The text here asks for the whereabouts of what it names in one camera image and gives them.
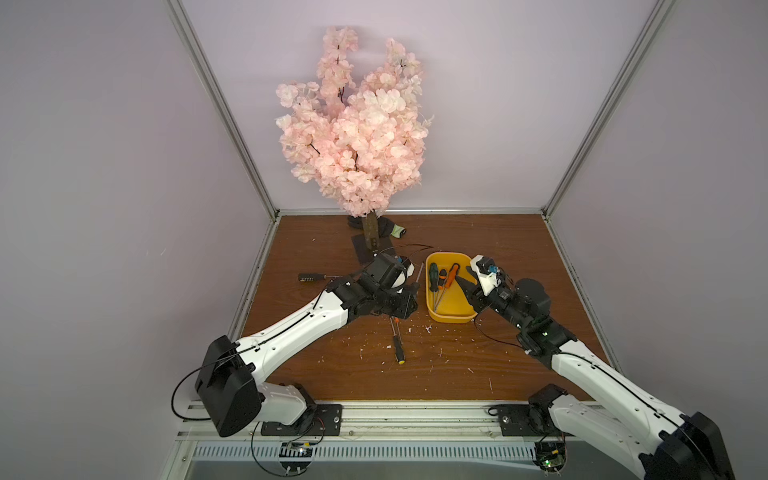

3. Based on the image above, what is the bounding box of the large orange black screwdriver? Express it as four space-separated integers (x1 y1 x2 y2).
433 263 460 311

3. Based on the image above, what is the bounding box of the small orange black screwdriver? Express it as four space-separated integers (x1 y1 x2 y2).
435 268 448 302

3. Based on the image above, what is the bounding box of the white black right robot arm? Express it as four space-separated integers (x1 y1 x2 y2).
456 274 735 479

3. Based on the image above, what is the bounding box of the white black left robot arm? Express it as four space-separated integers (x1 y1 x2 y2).
194 277 419 438

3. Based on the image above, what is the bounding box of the yellow plastic storage box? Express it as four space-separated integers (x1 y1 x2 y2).
425 251 476 324

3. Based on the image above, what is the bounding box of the black screwdriver yellow cap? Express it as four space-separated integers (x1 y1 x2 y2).
413 262 424 291

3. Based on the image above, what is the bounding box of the black yellow-striped screwdriver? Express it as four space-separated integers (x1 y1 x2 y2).
390 317 406 365

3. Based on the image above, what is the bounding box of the black yellow stubby screwdriver far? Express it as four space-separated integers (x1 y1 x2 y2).
297 272 340 283

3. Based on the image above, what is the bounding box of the black green work glove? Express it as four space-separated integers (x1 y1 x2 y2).
346 216 406 238

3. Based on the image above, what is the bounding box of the pink artificial blossom tree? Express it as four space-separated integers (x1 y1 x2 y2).
276 27 431 217

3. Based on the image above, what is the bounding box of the right green circuit board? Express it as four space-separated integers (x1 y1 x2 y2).
533 442 567 474

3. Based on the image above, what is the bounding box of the green circuit board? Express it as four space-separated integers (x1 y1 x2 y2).
533 442 567 474
278 442 314 477

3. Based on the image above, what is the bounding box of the left green circuit board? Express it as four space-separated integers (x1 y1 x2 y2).
278 442 314 477

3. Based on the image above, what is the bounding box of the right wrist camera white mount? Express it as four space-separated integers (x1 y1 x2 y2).
468 255 500 295

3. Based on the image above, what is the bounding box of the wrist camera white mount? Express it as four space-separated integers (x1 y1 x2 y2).
365 253 414 289
468 255 500 295

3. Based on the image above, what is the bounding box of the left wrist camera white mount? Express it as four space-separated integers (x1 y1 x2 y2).
365 253 414 289

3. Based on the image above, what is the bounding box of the dark metal tree base plate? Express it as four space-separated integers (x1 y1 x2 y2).
350 232 398 266

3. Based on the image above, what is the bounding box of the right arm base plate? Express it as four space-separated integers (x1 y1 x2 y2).
486 403 572 437

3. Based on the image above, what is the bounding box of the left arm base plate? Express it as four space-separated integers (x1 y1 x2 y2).
260 403 343 438

